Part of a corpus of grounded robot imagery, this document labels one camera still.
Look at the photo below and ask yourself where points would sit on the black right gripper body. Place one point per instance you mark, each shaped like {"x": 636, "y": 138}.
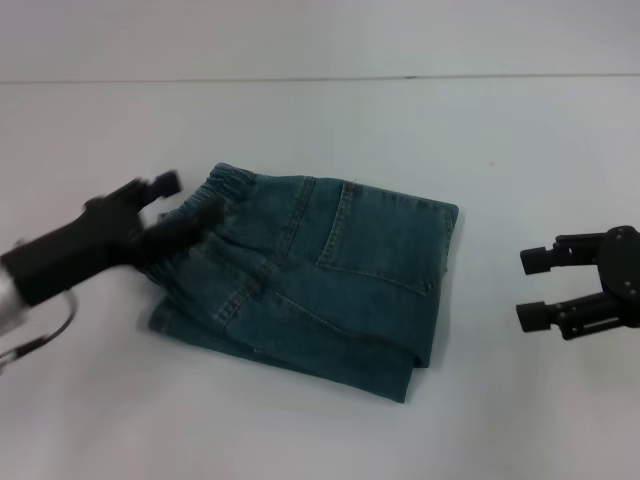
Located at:
{"x": 620, "y": 275}

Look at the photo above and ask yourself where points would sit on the blue denim shorts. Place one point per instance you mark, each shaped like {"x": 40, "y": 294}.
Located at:
{"x": 320, "y": 280}

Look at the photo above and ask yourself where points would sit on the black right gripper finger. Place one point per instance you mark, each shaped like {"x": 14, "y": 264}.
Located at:
{"x": 555, "y": 255}
{"x": 560, "y": 315}

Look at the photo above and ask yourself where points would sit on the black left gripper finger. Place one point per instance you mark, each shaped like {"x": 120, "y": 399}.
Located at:
{"x": 185, "y": 227}
{"x": 160, "y": 186}

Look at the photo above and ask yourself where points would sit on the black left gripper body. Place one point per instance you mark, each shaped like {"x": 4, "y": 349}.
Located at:
{"x": 70, "y": 250}

